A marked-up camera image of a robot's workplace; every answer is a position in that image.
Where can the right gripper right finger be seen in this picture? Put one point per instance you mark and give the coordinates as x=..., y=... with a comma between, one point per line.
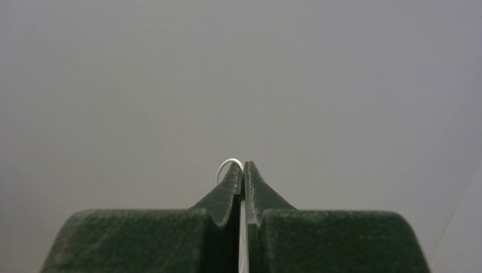
x=282, y=238

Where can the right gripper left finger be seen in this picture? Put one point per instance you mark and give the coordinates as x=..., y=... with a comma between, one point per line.
x=202, y=238

